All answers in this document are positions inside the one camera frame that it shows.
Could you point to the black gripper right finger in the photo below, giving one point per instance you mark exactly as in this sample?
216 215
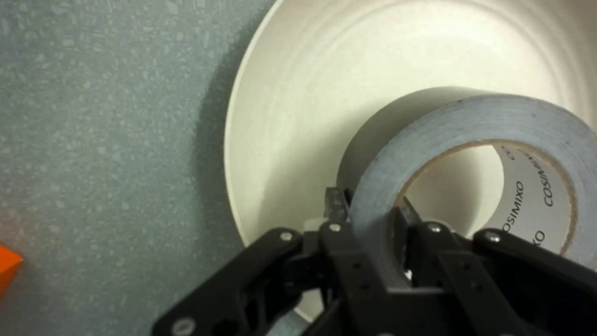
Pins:
511 286

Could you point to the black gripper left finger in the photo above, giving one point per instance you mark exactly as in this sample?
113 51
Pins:
274 281

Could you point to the grey duct tape roll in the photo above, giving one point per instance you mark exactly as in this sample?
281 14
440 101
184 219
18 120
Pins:
436 128

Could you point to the white bowl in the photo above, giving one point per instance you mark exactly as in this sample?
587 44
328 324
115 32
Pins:
311 94

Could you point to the orange block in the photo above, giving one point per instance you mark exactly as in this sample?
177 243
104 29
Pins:
9 268

